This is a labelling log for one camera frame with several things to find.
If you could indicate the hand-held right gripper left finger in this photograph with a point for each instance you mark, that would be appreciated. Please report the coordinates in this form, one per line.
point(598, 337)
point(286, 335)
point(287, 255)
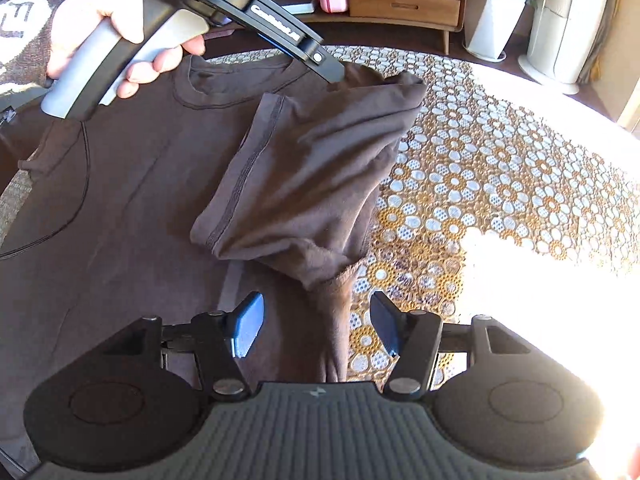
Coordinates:
point(249, 322)

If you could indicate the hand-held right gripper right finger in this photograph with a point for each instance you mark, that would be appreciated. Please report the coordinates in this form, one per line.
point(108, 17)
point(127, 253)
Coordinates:
point(386, 322)

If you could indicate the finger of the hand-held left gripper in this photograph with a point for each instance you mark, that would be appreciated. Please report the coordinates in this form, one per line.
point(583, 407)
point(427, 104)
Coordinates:
point(327, 67)

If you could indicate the brown t-shirt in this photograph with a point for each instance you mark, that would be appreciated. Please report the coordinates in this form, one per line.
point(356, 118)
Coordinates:
point(150, 185)

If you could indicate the person's left forearm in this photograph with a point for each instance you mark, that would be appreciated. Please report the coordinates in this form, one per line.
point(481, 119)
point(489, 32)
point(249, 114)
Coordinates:
point(22, 35)

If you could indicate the person's left hand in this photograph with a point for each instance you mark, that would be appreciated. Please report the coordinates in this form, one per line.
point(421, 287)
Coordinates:
point(85, 15)

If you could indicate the white flat box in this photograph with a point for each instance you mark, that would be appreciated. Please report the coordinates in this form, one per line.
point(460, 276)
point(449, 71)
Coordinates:
point(300, 7)

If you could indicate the wooden tv console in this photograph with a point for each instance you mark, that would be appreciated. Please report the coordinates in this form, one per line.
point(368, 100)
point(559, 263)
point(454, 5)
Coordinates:
point(400, 5)

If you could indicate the green plant white planter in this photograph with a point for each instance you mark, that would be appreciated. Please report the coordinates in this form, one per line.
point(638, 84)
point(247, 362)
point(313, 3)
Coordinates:
point(495, 25)

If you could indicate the gold white lace tablecloth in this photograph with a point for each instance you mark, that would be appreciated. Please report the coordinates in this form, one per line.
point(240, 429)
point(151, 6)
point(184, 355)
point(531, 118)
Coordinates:
point(500, 160)

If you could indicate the white standing air conditioner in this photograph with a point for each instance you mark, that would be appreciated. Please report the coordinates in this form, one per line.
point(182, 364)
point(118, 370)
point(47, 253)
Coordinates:
point(565, 25)

